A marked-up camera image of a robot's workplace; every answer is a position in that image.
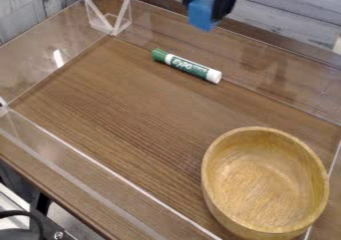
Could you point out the blue rectangular block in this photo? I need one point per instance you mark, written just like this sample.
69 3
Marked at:
200 14

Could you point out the brown wooden bowl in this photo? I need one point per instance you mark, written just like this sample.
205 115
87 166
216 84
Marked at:
264 182

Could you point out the clear acrylic tray walls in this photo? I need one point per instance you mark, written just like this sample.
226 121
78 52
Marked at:
106 128

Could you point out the black metal table leg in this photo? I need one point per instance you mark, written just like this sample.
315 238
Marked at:
43 203

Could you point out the green Expo marker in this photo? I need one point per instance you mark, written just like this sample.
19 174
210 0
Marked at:
188 66

